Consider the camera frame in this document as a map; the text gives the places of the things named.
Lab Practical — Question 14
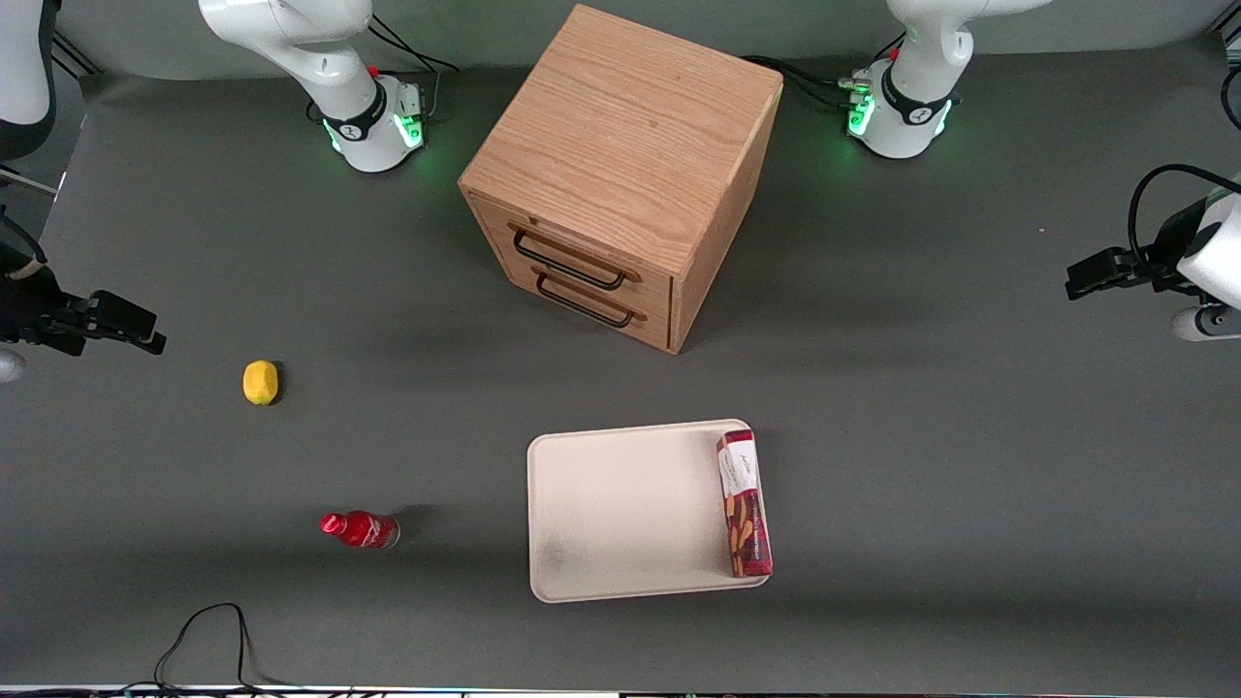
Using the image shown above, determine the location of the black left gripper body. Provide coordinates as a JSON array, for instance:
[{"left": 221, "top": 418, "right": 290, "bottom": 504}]
[{"left": 1129, "top": 198, "right": 1209, "bottom": 296}]

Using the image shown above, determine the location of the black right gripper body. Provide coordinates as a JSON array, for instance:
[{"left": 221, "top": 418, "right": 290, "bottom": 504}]
[{"left": 0, "top": 265, "right": 95, "bottom": 357}]

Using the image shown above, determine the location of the red cookie box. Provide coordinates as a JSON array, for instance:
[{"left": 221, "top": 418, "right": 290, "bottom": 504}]
[{"left": 715, "top": 428, "right": 775, "bottom": 580}]

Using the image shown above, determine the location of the beige plastic tray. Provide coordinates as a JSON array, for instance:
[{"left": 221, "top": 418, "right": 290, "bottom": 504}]
[{"left": 526, "top": 418, "right": 775, "bottom": 604}]

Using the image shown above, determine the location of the yellow lemon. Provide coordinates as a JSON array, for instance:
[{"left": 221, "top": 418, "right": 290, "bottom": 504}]
[{"left": 242, "top": 360, "right": 281, "bottom": 406}]

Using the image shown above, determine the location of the dark grey table mat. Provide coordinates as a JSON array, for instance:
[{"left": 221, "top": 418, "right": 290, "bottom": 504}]
[{"left": 0, "top": 44, "right": 1241, "bottom": 692}]

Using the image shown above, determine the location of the red soda bottle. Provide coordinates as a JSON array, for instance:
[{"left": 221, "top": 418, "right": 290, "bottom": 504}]
[{"left": 320, "top": 510, "right": 401, "bottom": 552}]

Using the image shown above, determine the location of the wooden drawer cabinet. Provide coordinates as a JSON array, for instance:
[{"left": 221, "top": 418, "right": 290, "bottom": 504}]
[{"left": 458, "top": 4, "right": 785, "bottom": 356}]

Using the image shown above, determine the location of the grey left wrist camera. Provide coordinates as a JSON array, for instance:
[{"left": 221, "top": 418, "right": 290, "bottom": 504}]
[{"left": 1170, "top": 304, "right": 1241, "bottom": 343}]

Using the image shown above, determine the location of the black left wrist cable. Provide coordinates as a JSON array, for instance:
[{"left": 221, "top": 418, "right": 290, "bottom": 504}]
[{"left": 1127, "top": 162, "right": 1241, "bottom": 274}]

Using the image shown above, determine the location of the thin black looped cable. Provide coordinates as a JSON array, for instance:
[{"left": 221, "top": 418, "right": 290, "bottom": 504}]
[{"left": 153, "top": 602, "right": 284, "bottom": 695}]

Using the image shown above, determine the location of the black left arm base cable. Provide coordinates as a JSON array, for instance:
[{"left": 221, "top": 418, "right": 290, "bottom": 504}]
[{"left": 741, "top": 34, "right": 908, "bottom": 111}]

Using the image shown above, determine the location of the black arm base cable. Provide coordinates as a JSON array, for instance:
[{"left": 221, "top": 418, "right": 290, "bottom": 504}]
[
  {"left": 741, "top": 34, "right": 908, "bottom": 111},
  {"left": 366, "top": 14, "right": 460, "bottom": 123}
]

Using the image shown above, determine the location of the wooden drawer with black handle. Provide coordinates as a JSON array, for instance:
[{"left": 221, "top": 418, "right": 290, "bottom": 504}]
[
  {"left": 499, "top": 254, "right": 674, "bottom": 352},
  {"left": 471, "top": 197, "right": 675, "bottom": 313}
]

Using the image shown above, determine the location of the black right arm base cable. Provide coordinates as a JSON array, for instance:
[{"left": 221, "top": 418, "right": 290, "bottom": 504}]
[{"left": 366, "top": 14, "right": 460, "bottom": 123}]

